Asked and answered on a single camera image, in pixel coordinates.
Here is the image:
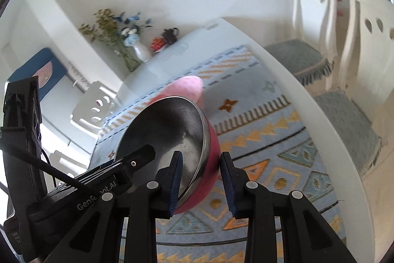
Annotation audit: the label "dried flower stems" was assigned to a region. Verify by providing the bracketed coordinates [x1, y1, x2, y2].
[79, 9, 124, 49]

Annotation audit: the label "patterned woven table mat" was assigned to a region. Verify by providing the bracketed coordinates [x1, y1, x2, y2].
[89, 46, 348, 263]

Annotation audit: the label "white ribbed vase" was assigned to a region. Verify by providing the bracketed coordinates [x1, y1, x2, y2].
[132, 42, 152, 63]

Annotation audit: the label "green glass vase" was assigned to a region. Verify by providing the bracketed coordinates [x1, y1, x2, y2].
[114, 46, 140, 72]

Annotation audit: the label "white dining chair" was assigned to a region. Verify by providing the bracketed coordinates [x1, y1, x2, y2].
[291, 0, 339, 60]
[70, 81, 119, 134]
[338, 0, 394, 116]

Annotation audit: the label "black braided cable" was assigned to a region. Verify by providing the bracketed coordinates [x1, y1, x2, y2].
[0, 143, 88, 190]

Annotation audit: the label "light pink plastic bowl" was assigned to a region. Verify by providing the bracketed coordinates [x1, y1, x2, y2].
[147, 76, 205, 116]

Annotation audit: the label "red lidded teacup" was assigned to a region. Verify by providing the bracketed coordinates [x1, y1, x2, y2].
[151, 37, 167, 52]

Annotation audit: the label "blue and white artificial flowers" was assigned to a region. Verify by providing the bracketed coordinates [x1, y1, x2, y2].
[112, 12, 153, 46]

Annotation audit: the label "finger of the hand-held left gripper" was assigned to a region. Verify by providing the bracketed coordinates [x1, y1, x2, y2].
[115, 144, 156, 187]

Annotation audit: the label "grey fringed chair cushion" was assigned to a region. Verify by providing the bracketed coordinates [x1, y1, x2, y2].
[265, 39, 334, 86]
[314, 89, 385, 175]

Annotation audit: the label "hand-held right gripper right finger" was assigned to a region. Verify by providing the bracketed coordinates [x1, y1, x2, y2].
[219, 151, 359, 263]

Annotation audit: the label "dark brown mug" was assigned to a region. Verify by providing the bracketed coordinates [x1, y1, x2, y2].
[162, 28, 180, 45]

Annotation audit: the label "pink steel bowl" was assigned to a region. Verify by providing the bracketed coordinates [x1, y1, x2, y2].
[115, 96, 221, 215]

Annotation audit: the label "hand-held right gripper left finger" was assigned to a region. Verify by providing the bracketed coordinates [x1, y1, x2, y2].
[43, 150, 184, 263]

